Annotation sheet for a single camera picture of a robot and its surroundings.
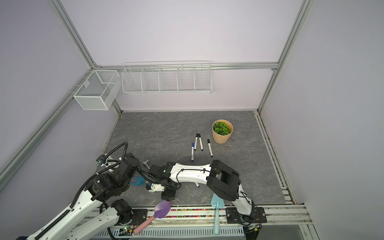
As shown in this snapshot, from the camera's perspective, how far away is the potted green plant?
0.95 m

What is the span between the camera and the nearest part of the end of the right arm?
1.94ft

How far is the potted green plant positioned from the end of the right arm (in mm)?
424
